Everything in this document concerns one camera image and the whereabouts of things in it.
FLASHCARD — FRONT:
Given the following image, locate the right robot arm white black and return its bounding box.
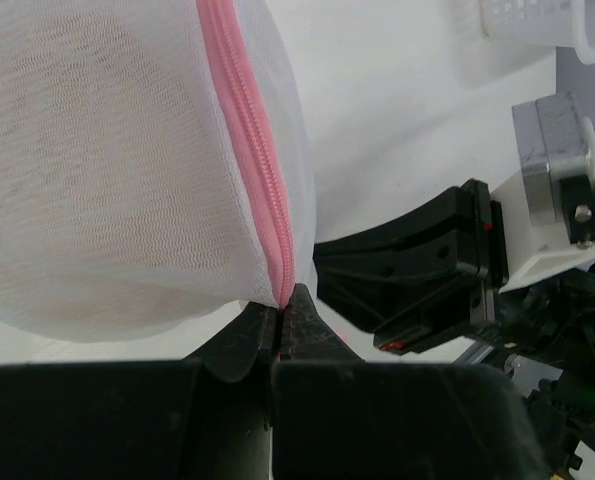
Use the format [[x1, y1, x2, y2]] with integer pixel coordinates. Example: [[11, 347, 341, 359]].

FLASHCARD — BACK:
[[314, 180, 595, 479]]

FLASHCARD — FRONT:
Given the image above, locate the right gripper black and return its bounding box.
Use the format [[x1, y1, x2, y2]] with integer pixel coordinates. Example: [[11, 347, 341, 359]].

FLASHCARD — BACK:
[[314, 179, 509, 353]]

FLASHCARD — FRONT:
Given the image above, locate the white plastic basket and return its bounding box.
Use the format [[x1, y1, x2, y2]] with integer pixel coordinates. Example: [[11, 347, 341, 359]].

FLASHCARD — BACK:
[[476, 0, 595, 65]]

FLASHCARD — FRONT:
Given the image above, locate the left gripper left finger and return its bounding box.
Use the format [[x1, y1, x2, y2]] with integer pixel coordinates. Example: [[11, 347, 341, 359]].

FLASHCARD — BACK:
[[181, 303, 280, 385]]

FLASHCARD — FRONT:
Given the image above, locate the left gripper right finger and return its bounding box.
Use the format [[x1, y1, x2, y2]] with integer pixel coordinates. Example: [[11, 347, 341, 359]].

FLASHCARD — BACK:
[[279, 284, 364, 363]]

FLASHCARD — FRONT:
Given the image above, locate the white mesh laundry bag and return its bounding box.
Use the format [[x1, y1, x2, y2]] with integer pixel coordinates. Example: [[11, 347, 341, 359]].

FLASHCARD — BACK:
[[0, 1, 317, 342]]

